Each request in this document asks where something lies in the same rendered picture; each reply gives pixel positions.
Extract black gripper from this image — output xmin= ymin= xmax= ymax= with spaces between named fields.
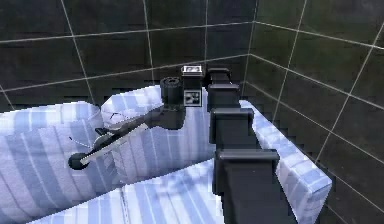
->
xmin=67 ymin=76 xmax=187 ymax=171

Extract blue white striped sofa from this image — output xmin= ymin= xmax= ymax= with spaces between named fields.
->
xmin=0 ymin=84 xmax=334 ymax=224

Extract thin black eyeglasses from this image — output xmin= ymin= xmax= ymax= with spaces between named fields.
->
xmin=68 ymin=111 xmax=128 ymax=150

